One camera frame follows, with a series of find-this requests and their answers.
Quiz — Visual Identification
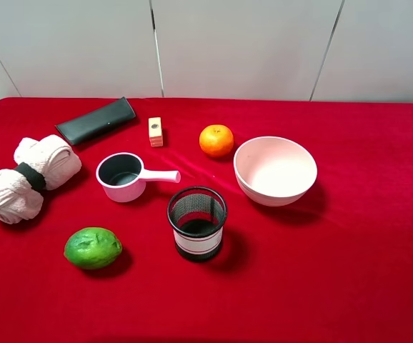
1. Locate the rolled pink towel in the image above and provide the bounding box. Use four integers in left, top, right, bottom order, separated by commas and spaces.
0, 135, 82, 224

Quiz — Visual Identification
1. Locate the black leather pouch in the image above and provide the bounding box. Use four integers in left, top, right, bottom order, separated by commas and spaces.
56, 97, 136, 146

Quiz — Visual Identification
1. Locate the pink bowl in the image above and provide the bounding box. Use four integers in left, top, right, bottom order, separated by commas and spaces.
233, 136, 317, 207

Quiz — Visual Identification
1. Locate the orange fruit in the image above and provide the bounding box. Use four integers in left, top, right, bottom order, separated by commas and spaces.
199, 124, 234, 158

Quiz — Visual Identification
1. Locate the red tablecloth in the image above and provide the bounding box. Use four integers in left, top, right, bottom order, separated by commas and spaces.
0, 98, 413, 342

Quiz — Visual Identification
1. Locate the black band on towel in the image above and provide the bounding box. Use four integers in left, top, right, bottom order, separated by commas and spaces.
14, 162, 46, 192

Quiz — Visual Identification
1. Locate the green lime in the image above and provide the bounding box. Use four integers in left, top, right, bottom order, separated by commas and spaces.
64, 227, 122, 270

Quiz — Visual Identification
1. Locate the small wooden block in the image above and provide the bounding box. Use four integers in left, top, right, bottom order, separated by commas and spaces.
149, 117, 164, 147

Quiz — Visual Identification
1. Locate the pink saucepan with handle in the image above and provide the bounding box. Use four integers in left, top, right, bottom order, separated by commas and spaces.
96, 152, 181, 203

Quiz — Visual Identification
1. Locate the black mesh pen holder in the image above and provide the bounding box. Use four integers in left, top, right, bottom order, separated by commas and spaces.
166, 186, 228, 262

